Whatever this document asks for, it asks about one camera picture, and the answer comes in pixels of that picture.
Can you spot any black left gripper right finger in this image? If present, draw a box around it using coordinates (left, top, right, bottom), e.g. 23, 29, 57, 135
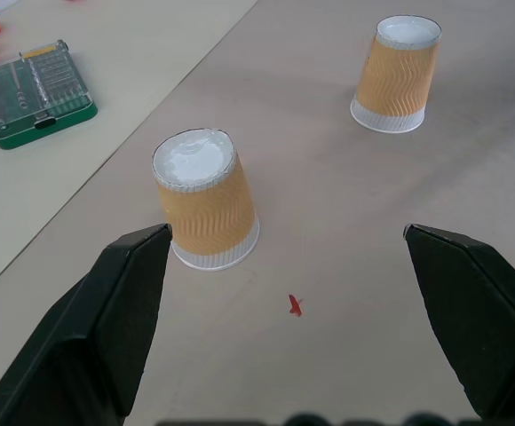
402, 223, 515, 419

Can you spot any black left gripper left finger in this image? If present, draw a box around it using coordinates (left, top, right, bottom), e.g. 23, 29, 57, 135
0, 223, 173, 426

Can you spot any small red scrap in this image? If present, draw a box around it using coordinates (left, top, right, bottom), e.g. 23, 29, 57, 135
287, 293, 305, 318

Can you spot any orange ribbed paper cup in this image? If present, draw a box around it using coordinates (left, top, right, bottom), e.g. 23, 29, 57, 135
151, 128, 260, 272
350, 15, 443, 134

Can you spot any green screwdriver bit set case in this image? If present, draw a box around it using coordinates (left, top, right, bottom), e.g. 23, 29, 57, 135
0, 39, 99, 151

